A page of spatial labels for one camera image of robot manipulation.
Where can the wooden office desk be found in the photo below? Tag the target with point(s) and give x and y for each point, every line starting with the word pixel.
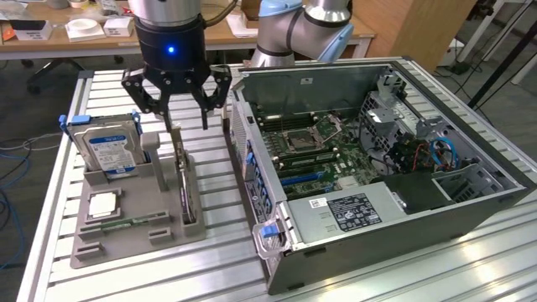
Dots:
pixel 55 44
pixel 223 41

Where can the white round holder on box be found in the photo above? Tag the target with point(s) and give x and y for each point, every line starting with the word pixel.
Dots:
pixel 86 31

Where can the green RAM stick bare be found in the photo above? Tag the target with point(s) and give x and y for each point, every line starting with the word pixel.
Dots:
pixel 122 225

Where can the black floor pedal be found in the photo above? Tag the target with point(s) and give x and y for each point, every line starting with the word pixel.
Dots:
pixel 462 68

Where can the white desk frame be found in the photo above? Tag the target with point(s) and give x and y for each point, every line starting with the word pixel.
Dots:
pixel 482 31

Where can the silver CPU chip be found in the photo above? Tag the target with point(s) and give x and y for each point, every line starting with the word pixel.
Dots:
pixel 103 204

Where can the black RAM slots bank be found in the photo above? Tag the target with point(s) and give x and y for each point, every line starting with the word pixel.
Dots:
pixel 290 121

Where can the blue expansion slot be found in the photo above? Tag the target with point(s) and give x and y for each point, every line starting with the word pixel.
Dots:
pixel 302 179

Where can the white paper stack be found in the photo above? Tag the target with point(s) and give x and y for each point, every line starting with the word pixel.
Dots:
pixel 239 28

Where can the open dark PC case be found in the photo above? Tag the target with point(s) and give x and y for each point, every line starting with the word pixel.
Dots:
pixel 378 251

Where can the white box with red button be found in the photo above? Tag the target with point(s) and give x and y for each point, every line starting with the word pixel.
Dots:
pixel 451 53

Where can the grey power supply unit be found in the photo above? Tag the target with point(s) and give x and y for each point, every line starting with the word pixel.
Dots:
pixel 315 226

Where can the brown cardboard box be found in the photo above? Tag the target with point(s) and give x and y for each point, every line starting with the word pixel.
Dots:
pixel 250 6

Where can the metal socket cover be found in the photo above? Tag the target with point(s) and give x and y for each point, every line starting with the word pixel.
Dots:
pixel 330 126

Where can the perforated metal disk bay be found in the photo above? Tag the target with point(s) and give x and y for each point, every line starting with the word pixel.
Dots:
pixel 388 121

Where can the grey cup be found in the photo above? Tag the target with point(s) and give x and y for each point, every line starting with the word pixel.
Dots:
pixel 58 3

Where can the open metal disk bay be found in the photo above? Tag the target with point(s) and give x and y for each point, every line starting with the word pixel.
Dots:
pixel 474 182

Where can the green RAM stick with label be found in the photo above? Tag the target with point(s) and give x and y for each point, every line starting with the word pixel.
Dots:
pixel 307 159

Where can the clear plastic bag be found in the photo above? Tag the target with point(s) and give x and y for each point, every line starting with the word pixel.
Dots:
pixel 13 12

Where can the black graphics card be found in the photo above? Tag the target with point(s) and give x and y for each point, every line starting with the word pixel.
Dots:
pixel 185 176

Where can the plastic wrapped pack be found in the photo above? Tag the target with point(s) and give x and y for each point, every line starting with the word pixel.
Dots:
pixel 110 6

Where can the white box with black top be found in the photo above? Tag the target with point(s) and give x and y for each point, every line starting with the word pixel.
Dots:
pixel 34 33

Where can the silver chipset heatsink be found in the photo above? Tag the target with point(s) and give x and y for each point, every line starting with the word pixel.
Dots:
pixel 347 182

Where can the small white box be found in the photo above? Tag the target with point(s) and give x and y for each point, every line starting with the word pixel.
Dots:
pixel 118 28

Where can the grey plastic parts rack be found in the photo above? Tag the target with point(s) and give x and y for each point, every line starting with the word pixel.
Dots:
pixel 139 201

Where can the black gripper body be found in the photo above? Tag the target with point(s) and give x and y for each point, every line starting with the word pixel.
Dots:
pixel 173 56

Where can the wooden cabinet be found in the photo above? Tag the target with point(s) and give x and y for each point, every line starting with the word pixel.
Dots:
pixel 436 31

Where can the black office chair base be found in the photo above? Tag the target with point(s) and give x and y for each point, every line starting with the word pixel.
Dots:
pixel 35 87

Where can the blue case latch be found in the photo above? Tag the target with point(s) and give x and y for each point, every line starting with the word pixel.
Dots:
pixel 268 232

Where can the hard disk in blue caddy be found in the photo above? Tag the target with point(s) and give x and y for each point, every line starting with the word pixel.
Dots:
pixel 110 151

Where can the green motherboard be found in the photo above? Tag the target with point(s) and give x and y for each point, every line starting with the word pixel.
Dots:
pixel 356 157

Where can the black stand pole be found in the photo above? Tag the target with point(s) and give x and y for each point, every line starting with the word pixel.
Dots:
pixel 504 69

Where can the orange cardboard box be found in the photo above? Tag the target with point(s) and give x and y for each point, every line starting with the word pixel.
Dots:
pixel 6 33

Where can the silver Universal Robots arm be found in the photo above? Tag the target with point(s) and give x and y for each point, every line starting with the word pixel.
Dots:
pixel 290 28

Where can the CPU socket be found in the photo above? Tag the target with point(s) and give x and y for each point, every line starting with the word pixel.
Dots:
pixel 300 138

